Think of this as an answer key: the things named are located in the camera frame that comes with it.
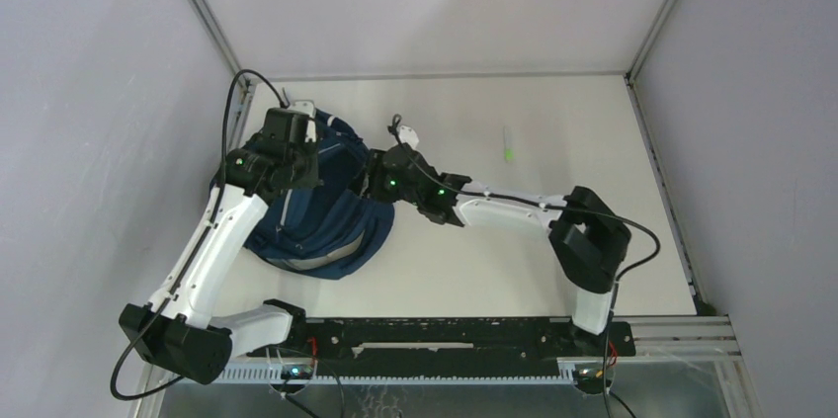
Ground navy blue student backpack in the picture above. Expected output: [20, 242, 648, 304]
[208, 110, 395, 280]

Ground white marker green cap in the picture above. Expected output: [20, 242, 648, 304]
[502, 125, 514, 163]

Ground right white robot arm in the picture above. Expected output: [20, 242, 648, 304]
[363, 144, 631, 355]

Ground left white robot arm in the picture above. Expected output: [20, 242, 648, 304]
[119, 102, 318, 384]

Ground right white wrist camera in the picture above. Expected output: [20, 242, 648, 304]
[396, 125, 419, 150]

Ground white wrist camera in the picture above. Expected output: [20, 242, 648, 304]
[396, 125, 419, 150]
[289, 101, 317, 143]

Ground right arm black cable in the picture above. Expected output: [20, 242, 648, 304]
[387, 114, 662, 418]

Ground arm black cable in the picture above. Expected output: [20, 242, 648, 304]
[387, 114, 662, 418]
[110, 69, 290, 402]

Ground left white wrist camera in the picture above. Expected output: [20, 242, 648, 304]
[289, 101, 317, 143]

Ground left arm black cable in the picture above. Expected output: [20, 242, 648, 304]
[110, 69, 290, 402]

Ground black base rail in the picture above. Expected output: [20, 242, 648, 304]
[250, 316, 637, 379]

